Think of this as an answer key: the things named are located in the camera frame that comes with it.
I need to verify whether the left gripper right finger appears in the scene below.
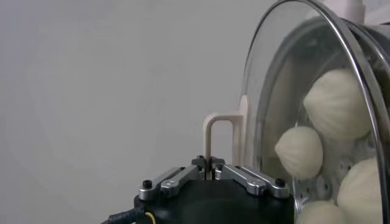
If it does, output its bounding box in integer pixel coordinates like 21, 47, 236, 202
211, 156, 290, 200

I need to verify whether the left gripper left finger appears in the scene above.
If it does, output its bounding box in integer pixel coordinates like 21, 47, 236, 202
138, 155, 211, 201

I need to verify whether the white steamed baozi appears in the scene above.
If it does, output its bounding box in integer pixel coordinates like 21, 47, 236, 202
274, 126, 324, 180
297, 199, 345, 224
303, 68, 372, 141
336, 156, 385, 224

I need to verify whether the glass lid with cream handle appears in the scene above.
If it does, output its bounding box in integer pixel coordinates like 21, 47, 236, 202
203, 0, 390, 224

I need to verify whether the steel perforated steamer basket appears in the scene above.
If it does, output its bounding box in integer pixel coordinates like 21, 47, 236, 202
258, 0, 390, 224

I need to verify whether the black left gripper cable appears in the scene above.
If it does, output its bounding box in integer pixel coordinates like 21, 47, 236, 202
102, 206, 156, 224

